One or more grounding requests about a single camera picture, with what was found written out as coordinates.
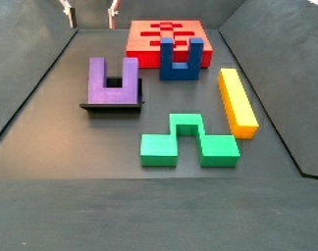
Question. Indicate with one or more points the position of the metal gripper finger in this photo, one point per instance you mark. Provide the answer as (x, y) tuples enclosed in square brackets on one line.
[(113, 13), (68, 10)]

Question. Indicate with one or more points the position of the purple U-shaped block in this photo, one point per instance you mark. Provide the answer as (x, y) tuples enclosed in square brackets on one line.
[(101, 94)]

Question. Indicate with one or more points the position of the red board with slots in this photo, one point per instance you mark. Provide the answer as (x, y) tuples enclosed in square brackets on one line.
[(146, 33)]

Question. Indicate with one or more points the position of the black angled fixture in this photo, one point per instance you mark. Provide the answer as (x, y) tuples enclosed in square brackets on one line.
[(118, 107)]

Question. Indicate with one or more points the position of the blue U-shaped block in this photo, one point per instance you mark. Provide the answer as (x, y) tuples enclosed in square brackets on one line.
[(180, 71)]

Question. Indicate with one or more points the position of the yellow long block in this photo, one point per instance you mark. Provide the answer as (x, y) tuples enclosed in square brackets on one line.
[(240, 116)]

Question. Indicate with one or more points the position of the green zigzag block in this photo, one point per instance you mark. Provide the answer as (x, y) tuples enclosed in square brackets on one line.
[(217, 149)]

